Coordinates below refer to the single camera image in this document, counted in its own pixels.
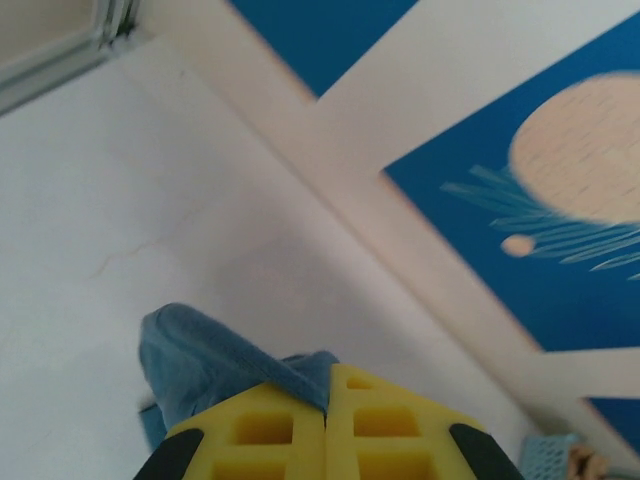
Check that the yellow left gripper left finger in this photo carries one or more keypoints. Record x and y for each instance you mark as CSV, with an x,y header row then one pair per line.
x,y
305,450

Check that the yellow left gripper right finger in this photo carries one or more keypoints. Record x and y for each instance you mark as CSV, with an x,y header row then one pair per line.
x,y
340,440

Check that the blue-grey t-shirt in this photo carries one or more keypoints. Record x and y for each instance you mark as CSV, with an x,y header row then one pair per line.
x,y
200,360

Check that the light blue plastic basket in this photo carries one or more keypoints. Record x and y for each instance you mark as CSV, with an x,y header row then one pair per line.
x,y
545,457

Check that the beige crumpled t-shirt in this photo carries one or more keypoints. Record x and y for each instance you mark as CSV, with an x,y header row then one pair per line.
x,y
590,457

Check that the blue wall panel beige circle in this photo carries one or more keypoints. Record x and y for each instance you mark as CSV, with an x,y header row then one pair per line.
x,y
475,280

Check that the blue wall panel orange circle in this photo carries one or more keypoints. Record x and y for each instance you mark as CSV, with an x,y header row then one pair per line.
x,y
620,420

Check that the aluminium corner post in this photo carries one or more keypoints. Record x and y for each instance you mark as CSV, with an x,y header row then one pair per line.
x,y
50,70

